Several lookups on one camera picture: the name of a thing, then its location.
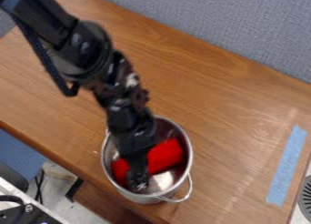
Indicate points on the black device with handle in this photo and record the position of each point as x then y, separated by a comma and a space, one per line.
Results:
24, 214

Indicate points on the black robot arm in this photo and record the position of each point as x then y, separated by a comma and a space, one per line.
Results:
76, 52

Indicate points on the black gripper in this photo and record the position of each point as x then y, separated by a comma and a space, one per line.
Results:
132, 127

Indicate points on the blue tape strip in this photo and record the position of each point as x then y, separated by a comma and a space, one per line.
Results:
287, 164

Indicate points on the grey fan grille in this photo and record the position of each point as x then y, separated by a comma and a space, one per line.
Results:
304, 198

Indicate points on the red rectangular block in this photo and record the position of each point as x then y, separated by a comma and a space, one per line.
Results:
164, 156

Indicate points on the silver metal pot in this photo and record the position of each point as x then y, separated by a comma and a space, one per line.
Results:
169, 186

